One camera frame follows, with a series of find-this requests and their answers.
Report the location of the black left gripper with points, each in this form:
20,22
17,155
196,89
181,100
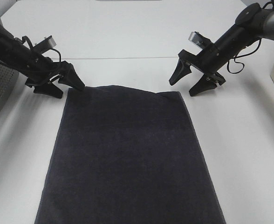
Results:
42,77

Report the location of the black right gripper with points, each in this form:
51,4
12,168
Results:
208,61

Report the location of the dark navy towel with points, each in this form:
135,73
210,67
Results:
127,156

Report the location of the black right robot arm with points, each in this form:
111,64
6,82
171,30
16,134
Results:
253,24

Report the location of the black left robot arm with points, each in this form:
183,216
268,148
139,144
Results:
21,55

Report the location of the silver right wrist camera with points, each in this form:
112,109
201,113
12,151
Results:
199,40

